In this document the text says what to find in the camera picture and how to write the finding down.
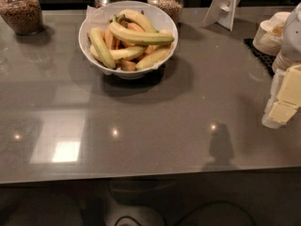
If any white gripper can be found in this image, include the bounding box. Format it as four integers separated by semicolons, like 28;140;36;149
261;65;301;129

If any green-yellow banana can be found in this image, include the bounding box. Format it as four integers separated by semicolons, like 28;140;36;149
108;16;175;45

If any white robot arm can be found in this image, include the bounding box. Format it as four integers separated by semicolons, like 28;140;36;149
261;3;301;129

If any right front yellow banana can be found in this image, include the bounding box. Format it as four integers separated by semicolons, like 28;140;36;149
135;46;171;71

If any yellow banana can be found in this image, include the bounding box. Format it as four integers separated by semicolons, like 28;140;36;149
135;46;171;71
89;27;116;69
89;44;148;63
118;8;157;33

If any lower middle yellow banana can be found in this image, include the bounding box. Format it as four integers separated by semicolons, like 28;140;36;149
89;44;148;63

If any back yellow banana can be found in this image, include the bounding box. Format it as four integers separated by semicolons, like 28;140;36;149
118;8;157;33

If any left yellow banana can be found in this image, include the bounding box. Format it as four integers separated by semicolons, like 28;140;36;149
89;27;116;69

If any white bowl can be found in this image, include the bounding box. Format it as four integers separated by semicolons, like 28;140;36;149
78;1;178;80

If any white paper liner in bowl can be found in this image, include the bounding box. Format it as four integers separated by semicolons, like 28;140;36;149
86;6;109;24

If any stack of white paper bowls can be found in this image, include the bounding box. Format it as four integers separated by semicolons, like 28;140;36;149
252;11;290;57

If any white folded card stand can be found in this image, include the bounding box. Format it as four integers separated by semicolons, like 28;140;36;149
202;0;241;31

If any right glass jar of grains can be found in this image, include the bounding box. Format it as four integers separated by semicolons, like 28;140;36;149
146;0;183;24

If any glass jar of grains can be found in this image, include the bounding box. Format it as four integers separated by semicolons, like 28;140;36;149
146;0;183;24
0;0;43;35

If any left glass jar of grains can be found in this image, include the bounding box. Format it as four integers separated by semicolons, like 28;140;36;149
0;0;43;35

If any black cable on floor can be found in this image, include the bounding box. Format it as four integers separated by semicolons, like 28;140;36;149
113;200;258;226

